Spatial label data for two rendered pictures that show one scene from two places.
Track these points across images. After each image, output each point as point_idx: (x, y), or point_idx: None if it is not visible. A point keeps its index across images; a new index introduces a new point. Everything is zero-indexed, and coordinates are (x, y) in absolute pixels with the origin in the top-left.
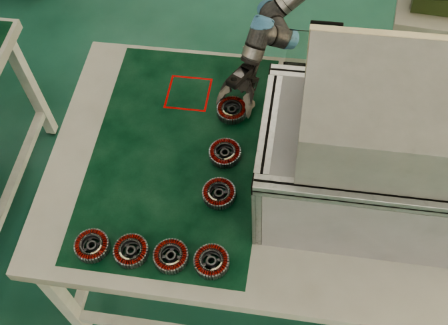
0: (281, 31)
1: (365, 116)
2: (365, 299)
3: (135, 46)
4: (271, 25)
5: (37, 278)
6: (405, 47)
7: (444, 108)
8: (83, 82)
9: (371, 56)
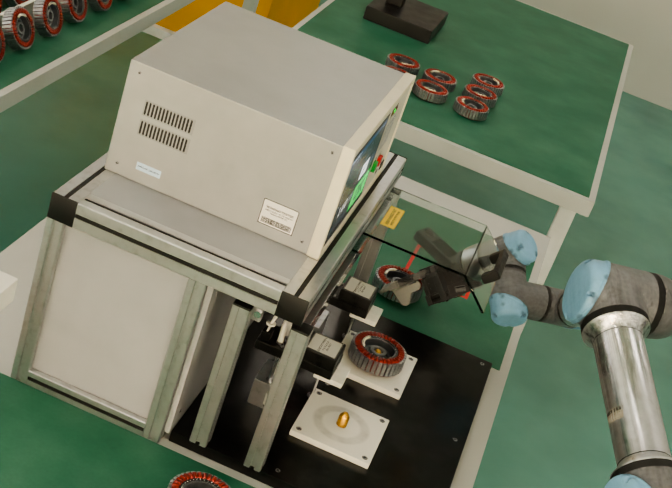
0: (509, 272)
1: (243, 39)
2: (32, 270)
3: (538, 263)
4: (512, 247)
5: None
6: (352, 104)
7: (230, 76)
8: (473, 208)
9: (343, 82)
